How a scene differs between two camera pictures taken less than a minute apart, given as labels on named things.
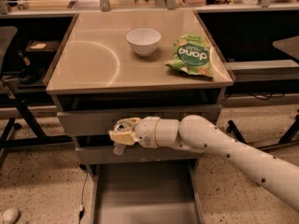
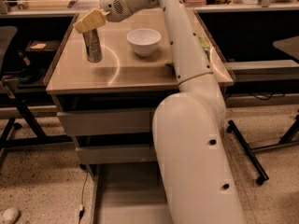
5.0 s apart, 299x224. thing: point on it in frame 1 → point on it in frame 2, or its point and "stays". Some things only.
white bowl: [143, 41] stays
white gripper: [146, 132] → [111, 3]
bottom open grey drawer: [147, 193] stays
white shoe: [10, 215] stays
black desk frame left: [39, 137] stays
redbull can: [122, 126] → [92, 46]
